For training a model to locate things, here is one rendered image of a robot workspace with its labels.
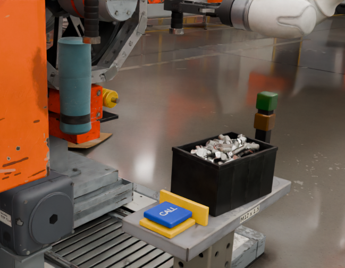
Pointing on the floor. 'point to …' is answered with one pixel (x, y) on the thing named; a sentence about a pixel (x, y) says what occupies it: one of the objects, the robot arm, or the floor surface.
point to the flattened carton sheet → (90, 142)
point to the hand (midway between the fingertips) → (178, 5)
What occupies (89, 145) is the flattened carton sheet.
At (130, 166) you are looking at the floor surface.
